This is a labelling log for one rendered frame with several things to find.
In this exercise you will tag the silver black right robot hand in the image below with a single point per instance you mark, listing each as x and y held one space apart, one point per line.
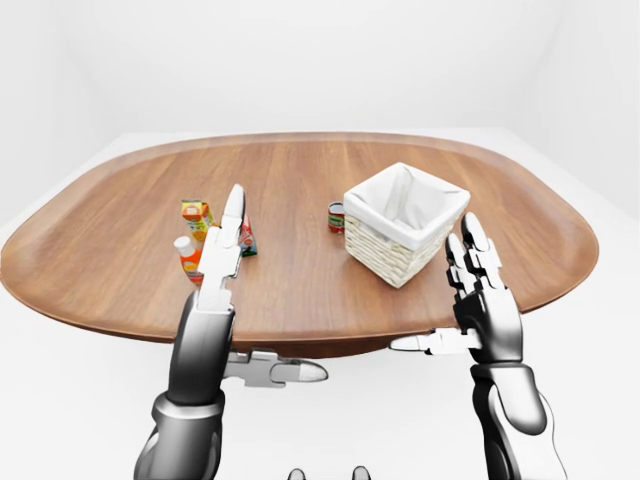
492 320

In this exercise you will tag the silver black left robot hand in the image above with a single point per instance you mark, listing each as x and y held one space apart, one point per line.
197 345

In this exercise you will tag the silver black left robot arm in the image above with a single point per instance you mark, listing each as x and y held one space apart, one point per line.
180 437

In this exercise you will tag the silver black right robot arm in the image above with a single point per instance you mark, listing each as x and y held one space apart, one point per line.
520 425

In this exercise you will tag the red white milk carton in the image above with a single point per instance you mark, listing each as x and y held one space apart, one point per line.
248 240

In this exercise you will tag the white woven basket with liner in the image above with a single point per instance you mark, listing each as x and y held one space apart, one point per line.
406 225

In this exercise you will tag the orange bottle with white cap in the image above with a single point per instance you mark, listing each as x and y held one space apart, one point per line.
190 260

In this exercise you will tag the orange juice carton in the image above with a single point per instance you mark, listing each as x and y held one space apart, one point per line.
196 220

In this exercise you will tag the small dark rounded shape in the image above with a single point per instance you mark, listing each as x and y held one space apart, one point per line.
296 474
360 473

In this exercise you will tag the brown wooden oval table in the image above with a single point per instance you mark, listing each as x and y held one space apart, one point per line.
310 200

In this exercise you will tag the red tomato tin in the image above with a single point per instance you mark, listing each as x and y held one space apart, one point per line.
336 218

